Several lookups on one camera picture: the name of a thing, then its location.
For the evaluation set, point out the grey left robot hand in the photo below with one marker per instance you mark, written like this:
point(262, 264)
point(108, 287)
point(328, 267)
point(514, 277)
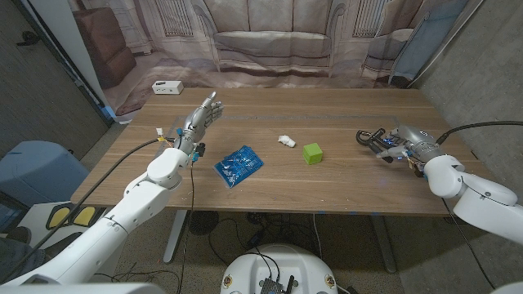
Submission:
point(197, 124)

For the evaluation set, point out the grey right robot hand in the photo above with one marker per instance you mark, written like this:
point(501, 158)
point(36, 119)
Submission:
point(421, 143)

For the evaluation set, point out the black grip strengthener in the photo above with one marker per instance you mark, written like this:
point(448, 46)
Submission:
point(360, 139)

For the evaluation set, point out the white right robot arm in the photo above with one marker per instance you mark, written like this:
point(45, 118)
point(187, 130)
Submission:
point(482, 200)

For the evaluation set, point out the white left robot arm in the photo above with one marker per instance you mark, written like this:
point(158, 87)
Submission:
point(143, 196)

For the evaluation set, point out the blue gel bag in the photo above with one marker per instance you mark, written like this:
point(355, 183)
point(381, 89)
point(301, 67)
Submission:
point(239, 165)

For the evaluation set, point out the white bandage roll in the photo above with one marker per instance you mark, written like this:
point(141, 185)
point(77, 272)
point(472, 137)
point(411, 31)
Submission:
point(287, 141)

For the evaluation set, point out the green cube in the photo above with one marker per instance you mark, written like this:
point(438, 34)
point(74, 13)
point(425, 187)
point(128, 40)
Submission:
point(313, 154)

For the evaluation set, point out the white connector plug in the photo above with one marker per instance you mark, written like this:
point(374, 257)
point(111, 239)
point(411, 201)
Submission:
point(159, 132)

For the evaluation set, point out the white power outlet box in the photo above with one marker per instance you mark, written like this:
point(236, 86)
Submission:
point(167, 87)

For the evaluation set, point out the blue tape piece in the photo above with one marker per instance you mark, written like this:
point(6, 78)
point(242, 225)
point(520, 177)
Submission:
point(109, 112)

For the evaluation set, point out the black round floor fan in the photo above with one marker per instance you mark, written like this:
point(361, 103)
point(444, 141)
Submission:
point(203, 222)

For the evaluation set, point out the blue-grey leaning panel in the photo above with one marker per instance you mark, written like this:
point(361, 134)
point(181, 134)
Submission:
point(425, 41)

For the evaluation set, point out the printed living room backdrop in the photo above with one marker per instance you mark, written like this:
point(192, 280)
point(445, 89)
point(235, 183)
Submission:
point(269, 45)

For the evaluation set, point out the grey metal table leg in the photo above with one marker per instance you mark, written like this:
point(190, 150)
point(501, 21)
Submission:
point(384, 245)
point(175, 237)

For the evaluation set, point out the white board with yellow marks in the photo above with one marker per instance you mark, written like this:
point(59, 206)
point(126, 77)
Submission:
point(83, 216)

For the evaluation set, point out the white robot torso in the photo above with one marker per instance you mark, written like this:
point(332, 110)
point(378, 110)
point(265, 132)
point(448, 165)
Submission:
point(282, 261)

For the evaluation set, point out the blue plastic bin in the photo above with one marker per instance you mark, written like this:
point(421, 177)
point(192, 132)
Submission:
point(37, 171)

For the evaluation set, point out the person leg in jeans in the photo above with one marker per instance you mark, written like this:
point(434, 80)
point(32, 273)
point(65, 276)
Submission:
point(18, 257)

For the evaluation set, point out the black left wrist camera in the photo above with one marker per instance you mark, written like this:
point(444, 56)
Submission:
point(199, 150)

